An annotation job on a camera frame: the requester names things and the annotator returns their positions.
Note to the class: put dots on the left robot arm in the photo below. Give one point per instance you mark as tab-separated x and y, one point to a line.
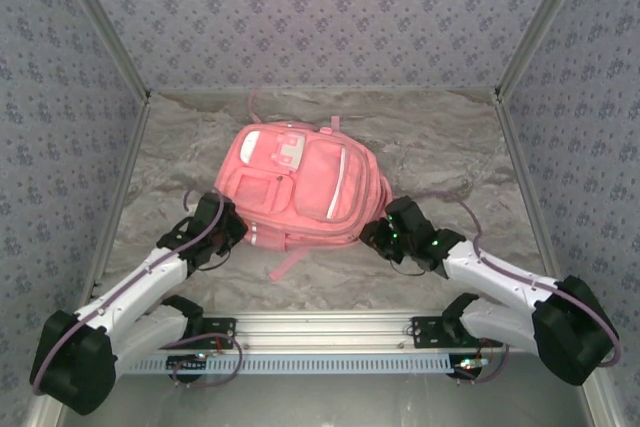
135	282

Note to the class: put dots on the grey metal shelf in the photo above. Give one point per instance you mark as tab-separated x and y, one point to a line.
325	402

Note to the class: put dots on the pink student backpack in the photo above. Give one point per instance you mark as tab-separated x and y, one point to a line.
300	182

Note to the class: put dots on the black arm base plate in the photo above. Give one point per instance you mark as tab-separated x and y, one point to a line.
222	334
425	334

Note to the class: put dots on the aluminium corner post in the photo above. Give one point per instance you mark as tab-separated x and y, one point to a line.
102	22
544	22

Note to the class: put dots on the small black controller board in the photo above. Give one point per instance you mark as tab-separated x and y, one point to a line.
185	363
467	364

